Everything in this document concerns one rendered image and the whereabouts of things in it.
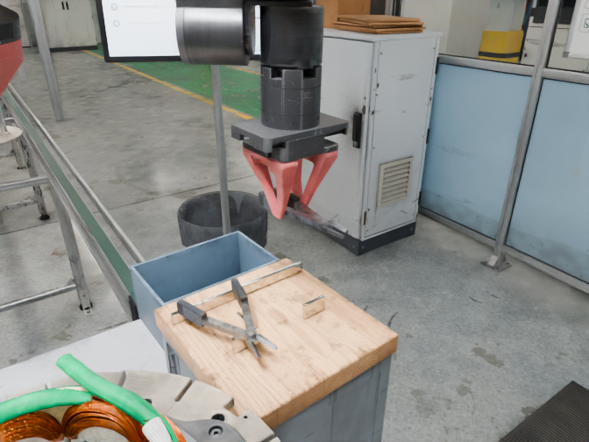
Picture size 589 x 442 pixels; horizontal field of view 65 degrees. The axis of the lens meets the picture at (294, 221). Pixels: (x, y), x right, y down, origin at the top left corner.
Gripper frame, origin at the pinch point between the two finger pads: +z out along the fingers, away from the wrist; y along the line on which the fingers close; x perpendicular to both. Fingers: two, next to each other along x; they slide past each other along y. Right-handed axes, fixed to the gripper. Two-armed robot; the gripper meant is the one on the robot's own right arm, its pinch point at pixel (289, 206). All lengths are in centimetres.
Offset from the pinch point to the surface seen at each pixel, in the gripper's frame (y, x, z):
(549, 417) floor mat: -119, 2, 116
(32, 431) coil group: 27.8, 8.3, 5.5
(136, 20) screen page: -17, -81, -13
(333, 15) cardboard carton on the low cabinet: -166, -174, -6
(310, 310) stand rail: 0.3, 4.4, 11.0
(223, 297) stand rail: 6.6, -3.5, 11.1
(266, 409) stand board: 11.4, 11.9, 11.8
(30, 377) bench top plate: 26, -40, 41
